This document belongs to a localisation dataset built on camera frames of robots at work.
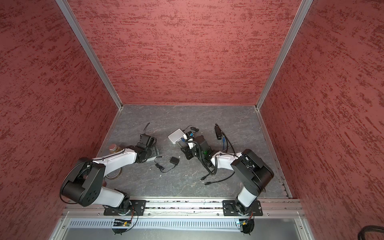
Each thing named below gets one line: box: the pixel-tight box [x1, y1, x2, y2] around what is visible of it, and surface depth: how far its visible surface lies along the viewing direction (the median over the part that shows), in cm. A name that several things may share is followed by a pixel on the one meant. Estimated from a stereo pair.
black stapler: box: [214, 123, 222, 140], surface depth 103 cm
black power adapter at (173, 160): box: [154, 156, 180, 173], surface depth 91 cm
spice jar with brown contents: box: [109, 144, 122, 154], surface depth 86 cm
